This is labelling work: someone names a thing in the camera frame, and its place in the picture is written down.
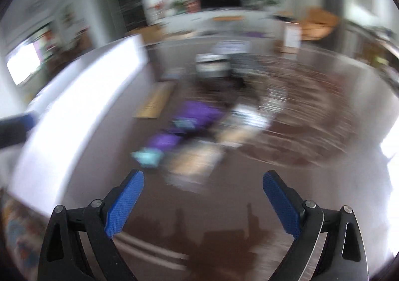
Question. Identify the beige box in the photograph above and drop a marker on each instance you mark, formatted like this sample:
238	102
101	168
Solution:
193	162

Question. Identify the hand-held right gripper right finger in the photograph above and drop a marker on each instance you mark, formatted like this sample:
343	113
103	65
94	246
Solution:
280	206

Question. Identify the teal object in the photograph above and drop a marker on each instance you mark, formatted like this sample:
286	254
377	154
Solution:
148	158

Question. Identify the large purple object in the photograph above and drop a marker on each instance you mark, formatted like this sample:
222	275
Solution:
199	116

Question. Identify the orange lounge chair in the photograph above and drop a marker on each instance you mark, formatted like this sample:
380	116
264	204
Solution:
321	22

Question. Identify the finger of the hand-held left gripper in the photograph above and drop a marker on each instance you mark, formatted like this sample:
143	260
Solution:
18	127

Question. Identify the white rectangular panel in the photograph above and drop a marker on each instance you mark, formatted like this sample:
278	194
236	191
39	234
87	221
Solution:
84	103

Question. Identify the light wooden board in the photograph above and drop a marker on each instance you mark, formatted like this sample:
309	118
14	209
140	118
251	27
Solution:
154	100

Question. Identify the clear plastic box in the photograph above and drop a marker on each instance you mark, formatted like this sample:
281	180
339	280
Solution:
212	64

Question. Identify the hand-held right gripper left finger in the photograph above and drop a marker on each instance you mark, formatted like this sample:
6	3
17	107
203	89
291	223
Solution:
124	203

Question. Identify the white low cabinet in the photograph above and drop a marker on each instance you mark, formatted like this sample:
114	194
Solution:
218	19

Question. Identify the small purple object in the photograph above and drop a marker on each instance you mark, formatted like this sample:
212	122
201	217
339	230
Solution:
165	142

